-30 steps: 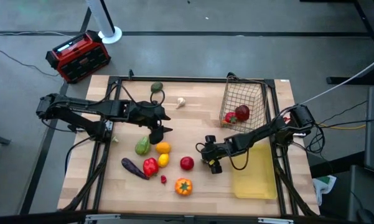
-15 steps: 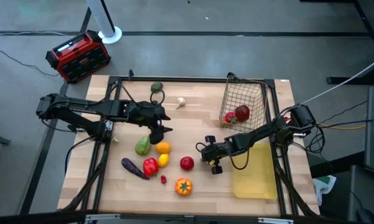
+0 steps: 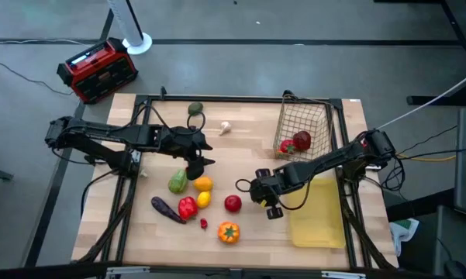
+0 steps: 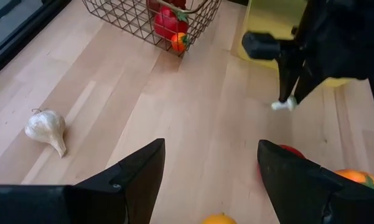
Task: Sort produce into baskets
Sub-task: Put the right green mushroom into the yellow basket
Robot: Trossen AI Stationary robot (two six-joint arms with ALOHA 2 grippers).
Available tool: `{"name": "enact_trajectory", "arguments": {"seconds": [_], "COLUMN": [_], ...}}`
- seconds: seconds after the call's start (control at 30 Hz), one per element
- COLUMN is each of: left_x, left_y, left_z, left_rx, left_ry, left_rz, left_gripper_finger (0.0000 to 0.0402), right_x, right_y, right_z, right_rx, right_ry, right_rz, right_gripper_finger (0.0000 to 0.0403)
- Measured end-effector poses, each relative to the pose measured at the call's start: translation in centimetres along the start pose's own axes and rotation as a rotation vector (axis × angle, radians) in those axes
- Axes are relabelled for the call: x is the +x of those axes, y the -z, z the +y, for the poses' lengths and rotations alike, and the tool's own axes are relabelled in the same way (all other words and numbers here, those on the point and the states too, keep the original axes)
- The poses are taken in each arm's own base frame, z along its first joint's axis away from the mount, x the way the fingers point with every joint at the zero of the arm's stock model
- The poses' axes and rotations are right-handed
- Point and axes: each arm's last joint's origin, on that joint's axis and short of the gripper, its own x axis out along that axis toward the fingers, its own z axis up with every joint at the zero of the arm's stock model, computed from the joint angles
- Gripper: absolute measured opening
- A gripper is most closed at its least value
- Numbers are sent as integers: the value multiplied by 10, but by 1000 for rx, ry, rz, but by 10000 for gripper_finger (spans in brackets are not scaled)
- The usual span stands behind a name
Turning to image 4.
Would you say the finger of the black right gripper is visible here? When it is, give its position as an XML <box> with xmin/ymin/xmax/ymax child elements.
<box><xmin>242</xmin><ymin>30</ymin><xmax>302</xmax><ymax>102</ymax></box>
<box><xmin>294</xmin><ymin>67</ymin><xmax>326</xmax><ymax>105</ymax></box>

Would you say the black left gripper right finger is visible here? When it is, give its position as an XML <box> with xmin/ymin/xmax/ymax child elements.
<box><xmin>257</xmin><ymin>139</ymin><xmax>374</xmax><ymax>224</ymax></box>

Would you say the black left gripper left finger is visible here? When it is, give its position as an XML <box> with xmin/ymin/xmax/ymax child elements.
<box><xmin>0</xmin><ymin>138</ymin><xmax>166</xmax><ymax>224</ymax></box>

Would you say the orange tomato with green stem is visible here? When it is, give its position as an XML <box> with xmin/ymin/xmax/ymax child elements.
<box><xmin>334</xmin><ymin>168</ymin><xmax>374</xmax><ymax>194</ymax></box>

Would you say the round red apple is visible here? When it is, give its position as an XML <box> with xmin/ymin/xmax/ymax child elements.
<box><xmin>279</xmin><ymin>144</ymin><xmax>306</xmax><ymax>160</ymax></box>

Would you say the white garlic bulb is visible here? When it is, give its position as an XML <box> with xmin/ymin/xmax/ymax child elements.
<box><xmin>24</xmin><ymin>108</ymin><xmax>67</xmax><ymax>158</ymax></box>

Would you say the orange-yellow mango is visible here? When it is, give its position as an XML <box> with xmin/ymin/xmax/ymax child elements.
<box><xmin>201</xmin><ymin>212</ymin><xmax>238</xmax><ymax>224</ymax></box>

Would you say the small orange-red fruit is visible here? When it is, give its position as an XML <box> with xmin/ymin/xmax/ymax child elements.
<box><xmin>171</xmin><ymin>32</ymin><xmax>190</xmax><ymax>53</ymax></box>

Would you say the yellow plastic bin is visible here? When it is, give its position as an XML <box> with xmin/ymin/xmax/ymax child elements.
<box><xmin>237</xmin><ymin>0</ymin><xmax>353</xmax><ymax>88</ymax></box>

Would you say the gold wire basket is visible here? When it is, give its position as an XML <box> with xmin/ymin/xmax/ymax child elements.
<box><xmin>82</xmin><ymin>0</ymin><xmax>222</xmax><ymax>58</ymax></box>

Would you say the black aluminium table frame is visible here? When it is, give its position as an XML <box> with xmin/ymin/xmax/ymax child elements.
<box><xmin>0</xmin><ymin>0</ymin><xmax>72</xmax><ymax>82</ymax></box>

